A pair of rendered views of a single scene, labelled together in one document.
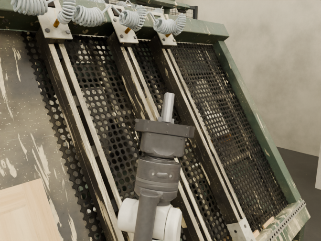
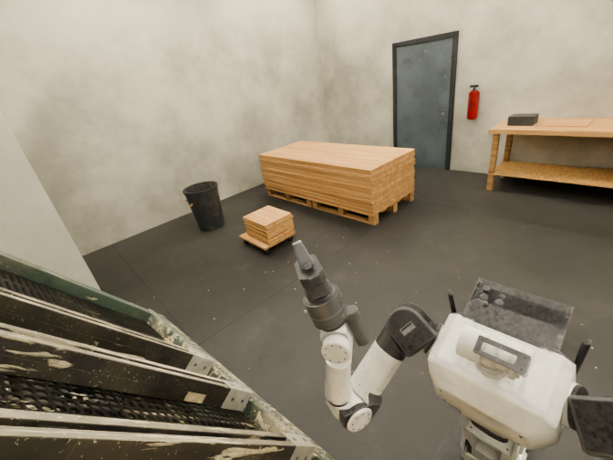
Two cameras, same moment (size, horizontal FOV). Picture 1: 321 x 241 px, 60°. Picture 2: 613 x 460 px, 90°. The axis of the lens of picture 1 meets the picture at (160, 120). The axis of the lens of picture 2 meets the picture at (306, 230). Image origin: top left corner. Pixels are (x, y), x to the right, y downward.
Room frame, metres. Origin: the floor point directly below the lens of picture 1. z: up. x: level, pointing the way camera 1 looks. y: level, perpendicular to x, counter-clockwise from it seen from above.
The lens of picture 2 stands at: (0.54, 0.57, 1.97)
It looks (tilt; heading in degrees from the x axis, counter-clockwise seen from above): 27 degrees down; 271
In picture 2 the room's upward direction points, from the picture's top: 9 degrees counter-clockwise
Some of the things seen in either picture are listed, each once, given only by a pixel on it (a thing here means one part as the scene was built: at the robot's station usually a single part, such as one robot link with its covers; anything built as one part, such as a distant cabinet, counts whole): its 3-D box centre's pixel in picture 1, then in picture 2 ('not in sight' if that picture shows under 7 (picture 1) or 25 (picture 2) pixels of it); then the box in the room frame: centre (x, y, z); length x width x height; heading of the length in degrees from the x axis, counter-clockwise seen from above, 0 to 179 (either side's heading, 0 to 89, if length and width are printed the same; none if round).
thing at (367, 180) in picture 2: not in sight; (330, 175); (0.09, -4.36, 0.39); 2.46 x 1.04 x 0.78; 130
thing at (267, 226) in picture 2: not in sight; (265, 228); (1.13, -3.11, 0.20); 0.61 x 0.51 x 0.40; 130
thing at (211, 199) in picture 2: not in sight; (205, 206); (2.11, -3.98, 0.33); 0.54 x 0.54 x 0.65
